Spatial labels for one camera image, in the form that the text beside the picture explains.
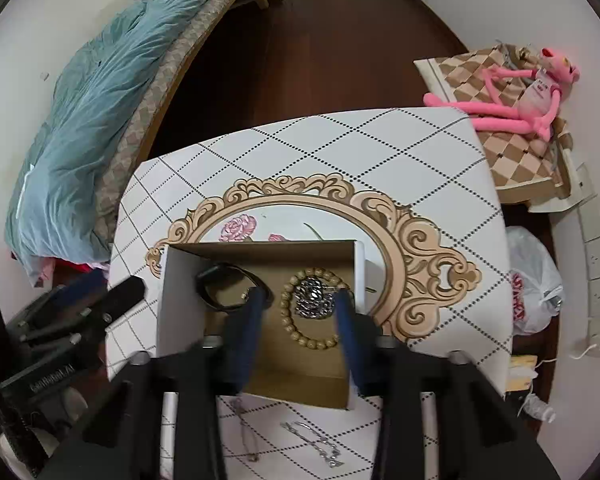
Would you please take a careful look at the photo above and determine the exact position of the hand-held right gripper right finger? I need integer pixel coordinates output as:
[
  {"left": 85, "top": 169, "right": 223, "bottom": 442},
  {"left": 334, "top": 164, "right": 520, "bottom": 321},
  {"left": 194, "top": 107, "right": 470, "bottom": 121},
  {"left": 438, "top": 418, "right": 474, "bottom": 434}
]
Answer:
[{"left": 331, "top": 291, "right": 562, "bottom": 480}]

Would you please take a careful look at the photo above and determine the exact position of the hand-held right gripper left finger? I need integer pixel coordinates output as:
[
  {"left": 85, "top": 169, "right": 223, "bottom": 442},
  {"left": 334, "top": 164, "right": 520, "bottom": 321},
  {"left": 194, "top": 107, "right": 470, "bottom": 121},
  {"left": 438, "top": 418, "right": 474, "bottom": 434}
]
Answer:
[{"left": 40, "top": 287, "right": 276, "bottom": 480}]

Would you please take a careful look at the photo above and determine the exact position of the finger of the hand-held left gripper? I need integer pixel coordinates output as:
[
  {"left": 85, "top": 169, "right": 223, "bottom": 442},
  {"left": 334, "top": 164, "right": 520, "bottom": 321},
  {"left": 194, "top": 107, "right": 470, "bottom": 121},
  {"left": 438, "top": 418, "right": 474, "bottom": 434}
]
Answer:
[
  {"left": 55, "top": 276, "right": 147, "bottom": 346},
  {"left": 27, "top": 267, "right": 109, "bottom": 328}
]

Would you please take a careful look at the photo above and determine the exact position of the wooden bead bracelet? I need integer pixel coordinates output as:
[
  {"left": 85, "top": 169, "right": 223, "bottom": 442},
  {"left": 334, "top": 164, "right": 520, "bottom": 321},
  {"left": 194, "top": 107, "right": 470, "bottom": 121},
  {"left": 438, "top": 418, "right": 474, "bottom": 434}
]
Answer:
[{"left": 279, "top": 268, "right": 354, "bottom": 352}]

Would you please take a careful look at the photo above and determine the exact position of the black bangle bracelet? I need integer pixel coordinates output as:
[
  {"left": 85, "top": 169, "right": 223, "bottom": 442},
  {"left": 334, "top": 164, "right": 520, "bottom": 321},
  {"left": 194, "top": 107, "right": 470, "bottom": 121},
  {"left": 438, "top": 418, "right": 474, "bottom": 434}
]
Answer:
[{"left": 195, "top": 262, "right": 274, "bottom": 314}]

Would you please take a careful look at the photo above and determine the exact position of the cardboard box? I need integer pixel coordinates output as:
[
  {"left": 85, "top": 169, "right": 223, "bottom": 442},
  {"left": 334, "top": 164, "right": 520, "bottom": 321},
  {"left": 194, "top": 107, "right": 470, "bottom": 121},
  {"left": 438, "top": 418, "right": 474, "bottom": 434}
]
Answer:
[{"left": 155, "top": 240, "right": 369, "bottom": 411}]

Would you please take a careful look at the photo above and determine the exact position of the thin silver necklace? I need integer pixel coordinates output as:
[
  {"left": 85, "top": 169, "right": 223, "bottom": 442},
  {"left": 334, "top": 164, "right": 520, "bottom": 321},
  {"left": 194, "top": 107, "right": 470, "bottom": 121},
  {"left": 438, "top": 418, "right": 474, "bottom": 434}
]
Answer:
[{"left": 229, "top": 397, "right": 261, "bottom": 462}]

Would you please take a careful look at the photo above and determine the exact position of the silver link chain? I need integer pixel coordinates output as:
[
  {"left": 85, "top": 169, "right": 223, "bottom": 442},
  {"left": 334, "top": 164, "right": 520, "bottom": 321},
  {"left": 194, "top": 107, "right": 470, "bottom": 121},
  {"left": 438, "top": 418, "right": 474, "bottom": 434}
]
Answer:
[{"left": 280, "top": 421, "right": 344, "bottom": 469}]

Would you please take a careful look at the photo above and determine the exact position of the pink cloth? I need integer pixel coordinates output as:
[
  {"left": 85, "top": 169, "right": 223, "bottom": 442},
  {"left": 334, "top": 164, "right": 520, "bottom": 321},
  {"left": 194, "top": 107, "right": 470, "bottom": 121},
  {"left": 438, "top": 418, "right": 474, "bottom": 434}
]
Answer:
[{"left": 30, "top": 257, "right": 112, "bottom": 287}]

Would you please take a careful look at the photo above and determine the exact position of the yellow cardboard packet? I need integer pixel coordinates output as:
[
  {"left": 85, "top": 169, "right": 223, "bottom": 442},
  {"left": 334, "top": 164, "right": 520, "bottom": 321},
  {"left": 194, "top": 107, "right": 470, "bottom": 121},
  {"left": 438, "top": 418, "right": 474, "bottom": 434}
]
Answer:
[{"left": 509, "top": 355, "right": 539, "bottom": 392}]

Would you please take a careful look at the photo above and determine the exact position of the light blue quilt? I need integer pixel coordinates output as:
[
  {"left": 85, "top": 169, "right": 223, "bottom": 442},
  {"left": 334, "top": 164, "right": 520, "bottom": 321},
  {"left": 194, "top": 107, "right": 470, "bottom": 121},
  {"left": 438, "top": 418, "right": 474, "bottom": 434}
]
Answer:
[{"left": 4, "top": 0, "right": 214, "bottom": 287}]

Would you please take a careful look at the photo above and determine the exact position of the diamond-patterned printed table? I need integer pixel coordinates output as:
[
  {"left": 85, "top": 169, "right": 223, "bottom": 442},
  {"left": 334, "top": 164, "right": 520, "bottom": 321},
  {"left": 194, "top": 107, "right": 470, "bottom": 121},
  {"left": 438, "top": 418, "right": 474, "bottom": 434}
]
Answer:
[{"left": 105, "top": 106, "right": 514, "bottom": 480}]

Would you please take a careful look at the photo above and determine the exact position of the patterned beige mattress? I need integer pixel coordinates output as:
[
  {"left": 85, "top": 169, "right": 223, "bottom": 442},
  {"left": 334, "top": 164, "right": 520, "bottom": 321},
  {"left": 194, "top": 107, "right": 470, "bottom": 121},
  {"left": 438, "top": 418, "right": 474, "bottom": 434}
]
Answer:
[{"left": 92, "top": 0, "right": 254, "bottom": 257}]

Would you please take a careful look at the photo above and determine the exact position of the white plastic bag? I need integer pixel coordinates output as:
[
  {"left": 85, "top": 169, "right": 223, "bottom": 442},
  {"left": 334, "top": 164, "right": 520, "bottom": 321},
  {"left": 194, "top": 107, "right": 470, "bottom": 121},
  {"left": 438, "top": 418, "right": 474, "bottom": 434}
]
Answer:
[{"left": 505, "top": 226, "right": 565, "bottom": 337}]

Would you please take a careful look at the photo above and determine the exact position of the brown checkered cushion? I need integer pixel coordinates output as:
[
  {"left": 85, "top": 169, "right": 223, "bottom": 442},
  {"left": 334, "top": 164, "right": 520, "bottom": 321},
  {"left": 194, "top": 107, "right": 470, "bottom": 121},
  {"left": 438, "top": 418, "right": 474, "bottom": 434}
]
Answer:
[{"left": 414, "top": 44, "right": 574, "bottom": 194}]

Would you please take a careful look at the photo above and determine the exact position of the pink plush toy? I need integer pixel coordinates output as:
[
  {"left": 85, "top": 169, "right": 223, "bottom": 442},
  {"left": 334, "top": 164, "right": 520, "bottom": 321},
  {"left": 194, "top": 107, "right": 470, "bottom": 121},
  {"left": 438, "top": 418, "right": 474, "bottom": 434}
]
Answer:
[{"left": 422, "top": 47, "right": 567, "bottom": 139}]

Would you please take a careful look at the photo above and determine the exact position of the white cable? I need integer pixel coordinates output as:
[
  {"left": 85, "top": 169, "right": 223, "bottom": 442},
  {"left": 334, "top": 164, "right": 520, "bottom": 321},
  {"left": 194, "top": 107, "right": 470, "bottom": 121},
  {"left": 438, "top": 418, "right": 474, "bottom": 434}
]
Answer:
[{"left": 517, "top": 357, "right": 557, "bottom": 424}]

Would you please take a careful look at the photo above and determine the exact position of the white wall socket panel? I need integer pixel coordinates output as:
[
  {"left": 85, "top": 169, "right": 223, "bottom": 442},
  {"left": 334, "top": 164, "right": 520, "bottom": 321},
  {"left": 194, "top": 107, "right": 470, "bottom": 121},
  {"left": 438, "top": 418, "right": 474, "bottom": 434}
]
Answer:
[{"left": 577, "top": 162, "right": 600, "bottom": 318}]

